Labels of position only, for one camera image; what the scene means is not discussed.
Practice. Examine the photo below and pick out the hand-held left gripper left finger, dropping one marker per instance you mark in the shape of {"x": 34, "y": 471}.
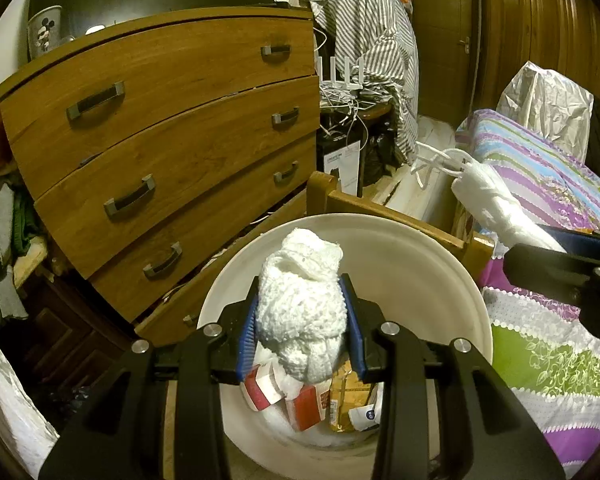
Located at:
{"x": 247, "y": 345}

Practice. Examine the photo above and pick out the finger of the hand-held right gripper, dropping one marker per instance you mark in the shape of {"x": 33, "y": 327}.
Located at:
{"x": 575, "y": 242}
{"x": 545, "y": 262}

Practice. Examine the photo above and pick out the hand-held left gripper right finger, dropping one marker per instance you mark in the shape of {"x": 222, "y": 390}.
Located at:
{"x": 355, "y": 340}

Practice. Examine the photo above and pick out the white knitted sock ball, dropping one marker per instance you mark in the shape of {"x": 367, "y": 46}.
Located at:
{"x": 300, "y": 310}

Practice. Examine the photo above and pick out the white plastic bag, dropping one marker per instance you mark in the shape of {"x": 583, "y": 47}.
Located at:
{"x": 495, "y": 205}

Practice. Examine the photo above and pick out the white plastic bin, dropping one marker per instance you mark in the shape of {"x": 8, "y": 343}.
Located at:
{"x": 405, "y": 270}

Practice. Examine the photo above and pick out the red and white box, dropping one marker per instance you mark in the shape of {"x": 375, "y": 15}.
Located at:
{"x": 260, "y": 387}
{"x": 307, "y": 407}

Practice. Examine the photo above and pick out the brown patterned packet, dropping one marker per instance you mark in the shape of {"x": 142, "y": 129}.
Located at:
{"x": 347, "y": 392}

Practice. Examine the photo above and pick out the striped colourful blanket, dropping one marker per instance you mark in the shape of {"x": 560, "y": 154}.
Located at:
{"x": 545, "y": 360}

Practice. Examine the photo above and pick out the silver plastic bag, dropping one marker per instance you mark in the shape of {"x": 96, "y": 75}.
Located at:
{"x": 550, "y": 105}

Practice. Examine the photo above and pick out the wooden stool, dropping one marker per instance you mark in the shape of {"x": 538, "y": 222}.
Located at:
{"x": 340, "y": 200}

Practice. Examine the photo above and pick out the dark wooden cabinet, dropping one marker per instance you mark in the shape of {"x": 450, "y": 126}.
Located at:
{"x": 75, "y": 330}

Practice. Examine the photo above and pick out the black box with white label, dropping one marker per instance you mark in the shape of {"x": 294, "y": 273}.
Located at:
{"x": 342, "y": 165}

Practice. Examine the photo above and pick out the wooden chest of drawers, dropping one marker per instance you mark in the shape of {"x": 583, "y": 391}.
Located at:
{"x": 180, "y": 125}

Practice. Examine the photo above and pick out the brown wooden wardrobe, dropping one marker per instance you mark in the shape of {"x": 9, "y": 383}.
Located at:
{"x": 540, "y": 15}

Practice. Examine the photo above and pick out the white cloth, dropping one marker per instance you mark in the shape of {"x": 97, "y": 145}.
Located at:
{"x": 10, "y": 400}

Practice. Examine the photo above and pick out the brown wooden door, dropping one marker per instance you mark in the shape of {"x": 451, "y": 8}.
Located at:
{"x": 437, "y": 35}

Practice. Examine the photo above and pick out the white router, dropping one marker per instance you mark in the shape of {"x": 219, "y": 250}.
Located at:
{"x": 340, "y": 80}

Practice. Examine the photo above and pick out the pile of clothes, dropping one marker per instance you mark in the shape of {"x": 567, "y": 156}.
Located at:
{"x": 5, "y": 230}

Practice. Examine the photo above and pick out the striped shirt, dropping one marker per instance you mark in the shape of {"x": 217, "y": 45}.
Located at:
{"x": 370, "y": 25}

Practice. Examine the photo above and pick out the printed cup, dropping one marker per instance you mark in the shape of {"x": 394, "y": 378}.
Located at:
{"x": 44, "y": 32}

